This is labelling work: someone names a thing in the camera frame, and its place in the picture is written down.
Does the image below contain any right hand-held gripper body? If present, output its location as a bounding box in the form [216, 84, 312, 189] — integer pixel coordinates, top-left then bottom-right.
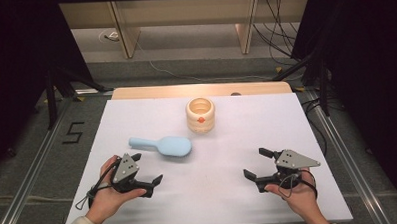
[253, 148, 323, 194]

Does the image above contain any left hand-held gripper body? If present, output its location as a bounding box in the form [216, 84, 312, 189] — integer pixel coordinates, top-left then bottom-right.
[110, 152, 155, 200]

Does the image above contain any light blue hairbrush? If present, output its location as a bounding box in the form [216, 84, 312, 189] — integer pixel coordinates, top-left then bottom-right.
[127, 134, 193, 159]

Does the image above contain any cream ribbed cup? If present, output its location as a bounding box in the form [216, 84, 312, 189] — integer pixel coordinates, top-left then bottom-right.
[185, 96, 217, 134]

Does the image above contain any person's left hand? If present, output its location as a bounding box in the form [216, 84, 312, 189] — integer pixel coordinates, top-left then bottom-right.
[83, 154, 149, 224]

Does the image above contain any person's right hand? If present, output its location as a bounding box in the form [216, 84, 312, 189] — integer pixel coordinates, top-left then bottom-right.
[264, 169, 320, 222]

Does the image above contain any white foam board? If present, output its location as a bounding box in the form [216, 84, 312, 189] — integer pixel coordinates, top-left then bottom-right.
[59, 90, 354, 224]

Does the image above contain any wooden table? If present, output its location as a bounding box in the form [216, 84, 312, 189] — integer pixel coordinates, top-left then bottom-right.
[111, 81, 293, 101]

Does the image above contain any black metal stand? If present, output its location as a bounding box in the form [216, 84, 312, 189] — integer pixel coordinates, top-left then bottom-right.
[270, 49, 332, 119]
[44, 59, 116, 131]

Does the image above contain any dark curtain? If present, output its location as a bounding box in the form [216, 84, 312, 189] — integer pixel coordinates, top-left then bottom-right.
[0, 0, 96, 175]
[288, 0, 397, 218]

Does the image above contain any round floor outlet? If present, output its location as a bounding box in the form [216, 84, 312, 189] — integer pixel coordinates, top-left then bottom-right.
[98, 29, 121, 43]

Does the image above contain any wooden shelf unit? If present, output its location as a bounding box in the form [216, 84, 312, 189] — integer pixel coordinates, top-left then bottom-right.
[58, 0, 312, 62]

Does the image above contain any left hand-held gripper black cable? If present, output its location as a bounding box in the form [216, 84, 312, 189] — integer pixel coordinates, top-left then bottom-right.
[73, 157, 125, 211]

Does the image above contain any black floor cable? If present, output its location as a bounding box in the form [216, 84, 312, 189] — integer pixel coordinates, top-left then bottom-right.
[300, 97, 329, 158]

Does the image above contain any metal floor rail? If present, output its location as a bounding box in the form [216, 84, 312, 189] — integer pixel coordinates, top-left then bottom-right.
[304, 86, 392, 224]
[0, 95, 77, 224]

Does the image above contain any pale floor cable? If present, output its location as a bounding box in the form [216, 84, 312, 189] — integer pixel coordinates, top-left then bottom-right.
[0, 191, 75, 206]

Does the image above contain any bundle of black cables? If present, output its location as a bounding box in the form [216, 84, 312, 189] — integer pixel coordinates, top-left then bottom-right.
[252, 0, 303, 68]

